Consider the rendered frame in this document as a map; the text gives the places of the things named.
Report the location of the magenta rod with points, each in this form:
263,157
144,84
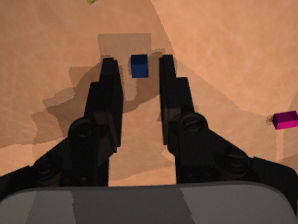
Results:
285,120

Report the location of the small blue block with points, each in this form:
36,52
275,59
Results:
139,66

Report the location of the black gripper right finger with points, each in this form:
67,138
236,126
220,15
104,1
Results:
199,151

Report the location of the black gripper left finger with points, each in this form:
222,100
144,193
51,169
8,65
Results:
74,162

